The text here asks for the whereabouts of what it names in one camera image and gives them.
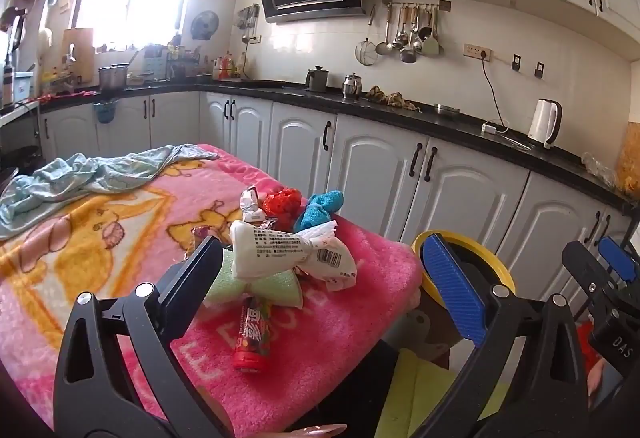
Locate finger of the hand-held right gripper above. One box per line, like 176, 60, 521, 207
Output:
562, 241, 626, 319
597, 237, 640, 284

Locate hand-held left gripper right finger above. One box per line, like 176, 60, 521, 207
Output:
415, 232, 592, 438

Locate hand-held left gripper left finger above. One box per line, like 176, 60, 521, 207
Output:
52, 235, 236, 438

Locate yellow rimmed black bin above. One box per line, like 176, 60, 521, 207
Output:
411, 229, 517, 314

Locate green sponge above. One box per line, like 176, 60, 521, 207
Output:
202, 245, 306, 311

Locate white plastic wrapper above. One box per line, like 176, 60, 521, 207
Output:
229, 219, 358, 291

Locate red snack tube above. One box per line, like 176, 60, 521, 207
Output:
232, 295, 276, 375

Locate small white candy wrapper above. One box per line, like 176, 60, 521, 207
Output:
241, 185, 266, 224

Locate red mesh scrubber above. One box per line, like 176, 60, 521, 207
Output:
262, 187, 303, 231

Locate blue sponge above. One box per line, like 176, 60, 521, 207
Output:
292, 191, 346, 234

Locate person's right hand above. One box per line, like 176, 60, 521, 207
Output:
588, 362, 609, 411

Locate person's left hand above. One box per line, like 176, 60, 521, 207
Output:
272, 424, 348, 438

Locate red plastic bag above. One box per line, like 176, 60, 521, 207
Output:
575, 321, 601, 369

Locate pink printed blanket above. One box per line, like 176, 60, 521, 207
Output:
0, 143, 423, 424

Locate clear crumpled plastic bag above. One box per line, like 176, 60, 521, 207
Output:
580, 152, 621, 189

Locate yellow-green clothing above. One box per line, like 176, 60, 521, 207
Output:
385, 348, 506, 438

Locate white lower kitchen cabinets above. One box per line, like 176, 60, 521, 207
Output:
37, 91, 636, 299

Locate black kitchen countertop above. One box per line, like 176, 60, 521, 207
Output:
37, 78, 640, 214

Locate white electric kettle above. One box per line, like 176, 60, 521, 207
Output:
528, 98, 563, 150

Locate light blue cloth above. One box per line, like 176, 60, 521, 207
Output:
0, 143, 221, 241

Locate blue hanging basket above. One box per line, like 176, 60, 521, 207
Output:
92, 101, 121, 125

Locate ginger roots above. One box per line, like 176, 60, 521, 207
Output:
365, 86, 421, 111

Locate group of condiment bottles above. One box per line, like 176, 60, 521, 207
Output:
212, 51, 249, 80

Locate steel cooking pot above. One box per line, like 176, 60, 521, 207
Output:
98, 63, 132, 93

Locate steel teapot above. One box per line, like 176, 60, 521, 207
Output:
342, 73, 363, 100

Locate black lidded pot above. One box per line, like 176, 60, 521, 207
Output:
306, 66, 328, 92

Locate row of hanging kitchen utensils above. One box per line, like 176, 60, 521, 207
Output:
382, 0, 453, 64

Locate wooden cutting board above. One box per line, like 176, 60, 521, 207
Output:
61, 27, 96, 84

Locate small hanging ladle set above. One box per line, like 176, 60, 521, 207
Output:
236, 4, 260, 45

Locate black power cable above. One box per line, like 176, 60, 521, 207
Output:
480, 53, 506, 126

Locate beige wall socket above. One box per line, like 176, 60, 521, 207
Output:
463, 43, 493, 62

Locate hanging wire strainer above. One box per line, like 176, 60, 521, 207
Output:
355, 6, 378, 66

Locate small wall fan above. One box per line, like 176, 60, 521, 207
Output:
191, 11, 220, 40

